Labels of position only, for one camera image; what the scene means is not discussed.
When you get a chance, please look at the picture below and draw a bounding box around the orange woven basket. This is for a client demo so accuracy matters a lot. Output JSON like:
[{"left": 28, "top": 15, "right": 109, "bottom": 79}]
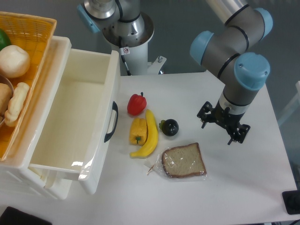
[{"left": 0, "top": 11, "right": 57, "bottom": 161}]

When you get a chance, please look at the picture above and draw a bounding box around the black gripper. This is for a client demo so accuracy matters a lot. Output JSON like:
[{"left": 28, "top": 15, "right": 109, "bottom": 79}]
[{"left": 197, "top": 101, "right": 250, "bottom": 145}]

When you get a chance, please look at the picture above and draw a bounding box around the brown bread in bowl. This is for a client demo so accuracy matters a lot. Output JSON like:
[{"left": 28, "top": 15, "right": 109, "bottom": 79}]
[{"left": 0, "top": 83, "right": 13, "bottom": 116}]

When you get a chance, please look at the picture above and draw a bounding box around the bagged bread slice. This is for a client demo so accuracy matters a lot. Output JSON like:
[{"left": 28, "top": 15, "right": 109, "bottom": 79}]
[{"left": 145, "top": 142, "right": 207, "bottom": 181}]

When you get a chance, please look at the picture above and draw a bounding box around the black device at right edge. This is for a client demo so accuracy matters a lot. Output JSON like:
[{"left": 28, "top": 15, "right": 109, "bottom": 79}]
[{"left": 282, "top": 190, "right": 300, "bottom": 215}]

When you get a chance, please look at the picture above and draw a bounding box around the yellow bell pepper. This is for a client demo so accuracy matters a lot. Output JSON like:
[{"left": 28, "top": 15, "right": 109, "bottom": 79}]
[{"left": 129, "top": 118, "right": 148, "bottom": 146}]

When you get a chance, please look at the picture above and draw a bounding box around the white furniture at right edge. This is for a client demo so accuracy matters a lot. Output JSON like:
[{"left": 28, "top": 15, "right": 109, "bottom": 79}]
[{"left": 277, "top": 81, "right": 300, "bottom": 127}]

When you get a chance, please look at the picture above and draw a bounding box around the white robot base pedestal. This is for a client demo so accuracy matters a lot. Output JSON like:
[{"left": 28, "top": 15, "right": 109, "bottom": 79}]
[{"left": 102, "top": 12, "right": 167, "bottom": 76}]

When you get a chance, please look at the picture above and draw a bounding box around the white drawer cabinet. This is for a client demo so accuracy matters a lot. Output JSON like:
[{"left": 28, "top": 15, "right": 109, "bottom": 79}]
[{"left": 0, "top": 36, "right": 72, "bottom": 199}]

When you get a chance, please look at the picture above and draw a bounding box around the yellow banana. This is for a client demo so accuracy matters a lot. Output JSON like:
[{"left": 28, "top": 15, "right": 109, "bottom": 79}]
[{"left": 129, "top": 109, "right": 158, "bottom": 158}]

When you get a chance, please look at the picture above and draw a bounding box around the green vegetable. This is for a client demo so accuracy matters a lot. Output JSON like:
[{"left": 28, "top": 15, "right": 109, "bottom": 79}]
[{"left": 0, "top": 29, "right": 11, "bottom": 50}]

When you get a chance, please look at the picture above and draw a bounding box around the round white bun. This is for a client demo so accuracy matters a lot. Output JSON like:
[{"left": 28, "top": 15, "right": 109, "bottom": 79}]
[{"left": 0, "top": 45, "right": 30, "bottom": 78}]

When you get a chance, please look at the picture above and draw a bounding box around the red bell pepper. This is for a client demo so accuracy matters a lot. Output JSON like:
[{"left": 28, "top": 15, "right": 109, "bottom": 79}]
[{"left": 127, "top": 92, "right": 147, "bottom": 116}]

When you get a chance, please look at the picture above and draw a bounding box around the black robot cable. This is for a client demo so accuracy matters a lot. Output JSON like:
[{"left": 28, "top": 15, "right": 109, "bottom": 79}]
[{"left": 118, "top": 37, "right": 132, "bottom": 76}]

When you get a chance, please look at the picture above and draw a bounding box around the dark purple mangosteen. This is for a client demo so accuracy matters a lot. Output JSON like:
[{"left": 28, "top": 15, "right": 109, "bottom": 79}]
[{"left": 159, "top": 119, "right": 180, "bottom": 136}]

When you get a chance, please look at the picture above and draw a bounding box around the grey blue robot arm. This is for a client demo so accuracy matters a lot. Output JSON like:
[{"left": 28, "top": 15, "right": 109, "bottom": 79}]
[{"left": 77, "top": 0, "right": 273, "bottom": 143}]

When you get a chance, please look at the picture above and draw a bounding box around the long white bread roll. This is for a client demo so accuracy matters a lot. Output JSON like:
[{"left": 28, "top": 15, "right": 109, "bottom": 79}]
[{"left": 4, "top": 82, "right": 30, "bottom": 127}]

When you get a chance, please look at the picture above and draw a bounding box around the black drawer handle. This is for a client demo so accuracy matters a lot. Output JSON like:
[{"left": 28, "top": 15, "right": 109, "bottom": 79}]
[{"left": 104, "top": 101, "right": 119, "bottom": 143}]

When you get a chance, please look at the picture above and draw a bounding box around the white plastic drawer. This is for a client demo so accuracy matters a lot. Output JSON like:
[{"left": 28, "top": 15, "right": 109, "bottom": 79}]
[{"left": 30, "top": 49, "right": 120, "bottom": 194}]

